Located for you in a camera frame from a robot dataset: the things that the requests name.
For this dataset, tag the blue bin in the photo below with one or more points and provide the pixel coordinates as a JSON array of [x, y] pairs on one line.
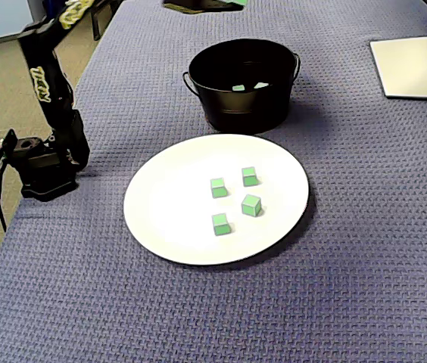
[[48, 7]]

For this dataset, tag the silver monitor stand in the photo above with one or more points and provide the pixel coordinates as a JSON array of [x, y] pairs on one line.
[[406, 68]]

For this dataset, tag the white round plate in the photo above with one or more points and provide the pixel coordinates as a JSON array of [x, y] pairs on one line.
[[168, 242]]

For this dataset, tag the black metal bucket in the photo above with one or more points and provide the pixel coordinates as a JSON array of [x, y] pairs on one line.
[[251, 109]]

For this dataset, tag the black robot arm with stickers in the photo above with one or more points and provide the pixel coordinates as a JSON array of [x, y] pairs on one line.
[[60, 113]]

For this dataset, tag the blue woven table cloth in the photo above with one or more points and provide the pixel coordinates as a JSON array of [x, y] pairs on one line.
[[350, 227]]

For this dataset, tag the black furniture leg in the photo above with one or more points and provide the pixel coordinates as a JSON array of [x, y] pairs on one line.
[[95, 26]]

